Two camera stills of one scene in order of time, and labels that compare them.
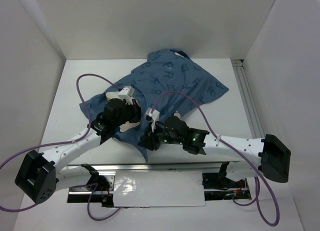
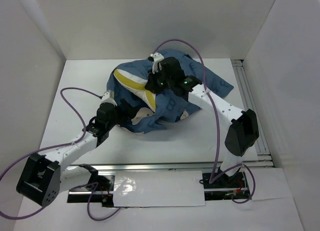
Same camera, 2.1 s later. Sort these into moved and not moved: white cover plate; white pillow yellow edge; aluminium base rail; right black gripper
Moved: right black gripper; white pillow yellow edge
Not moved: white cover plate; aluminium base rail
